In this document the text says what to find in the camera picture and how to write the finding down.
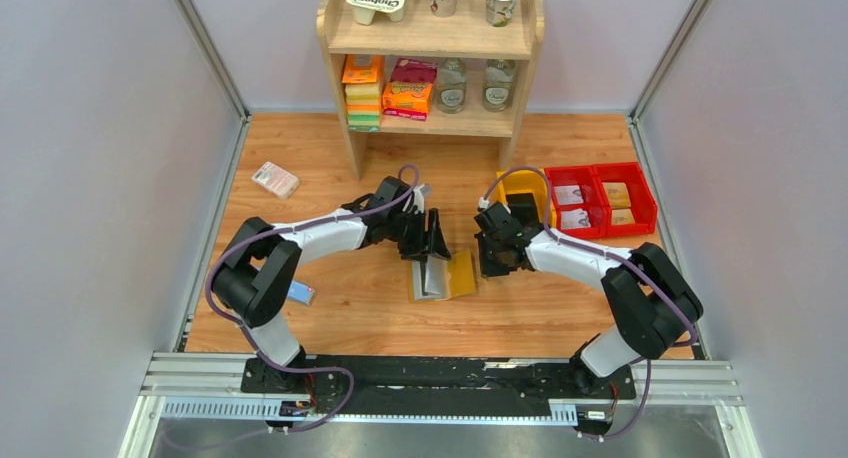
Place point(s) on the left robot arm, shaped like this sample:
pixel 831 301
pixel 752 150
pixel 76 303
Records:
pixel 250 282

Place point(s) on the blue small box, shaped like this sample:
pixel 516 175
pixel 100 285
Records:
pixel 301 293

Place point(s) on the pink white card pack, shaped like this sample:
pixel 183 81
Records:
pixel 276 180

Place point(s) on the yellow plastic bin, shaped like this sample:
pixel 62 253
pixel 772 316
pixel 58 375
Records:
pixel 528 181

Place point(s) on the wooden shelf unit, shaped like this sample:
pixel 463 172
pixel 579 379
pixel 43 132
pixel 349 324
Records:
pixel 466 35

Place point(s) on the right glass bottle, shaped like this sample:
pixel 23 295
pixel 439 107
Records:
pixel 497 84

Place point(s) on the left glass bottle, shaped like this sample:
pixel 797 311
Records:
pixel 451 85

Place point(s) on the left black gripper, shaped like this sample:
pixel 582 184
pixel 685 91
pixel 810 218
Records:
pixel 424 233

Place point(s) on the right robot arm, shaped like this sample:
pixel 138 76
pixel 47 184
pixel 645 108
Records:
pixel 653 306

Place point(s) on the right red plastic bin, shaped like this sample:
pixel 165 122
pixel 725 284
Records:
pixel 644 206

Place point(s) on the white cards in bin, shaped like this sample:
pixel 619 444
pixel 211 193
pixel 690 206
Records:
pixel 571 207

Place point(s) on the glass bottle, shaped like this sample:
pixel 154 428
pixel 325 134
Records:
pixel 451 85
pixel 497 84

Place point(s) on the stack of coloured sponges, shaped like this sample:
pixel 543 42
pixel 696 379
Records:
pixel 362 84

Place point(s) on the orange pink snack box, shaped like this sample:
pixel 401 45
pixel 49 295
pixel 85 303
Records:
pixel 408 93

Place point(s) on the aluminium rail frame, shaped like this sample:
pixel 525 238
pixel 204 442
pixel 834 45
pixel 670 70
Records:
pixel 215 378

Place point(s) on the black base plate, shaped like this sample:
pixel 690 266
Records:
pixel 436 386

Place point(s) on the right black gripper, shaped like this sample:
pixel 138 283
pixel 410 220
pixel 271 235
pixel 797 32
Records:
pixel 497 248

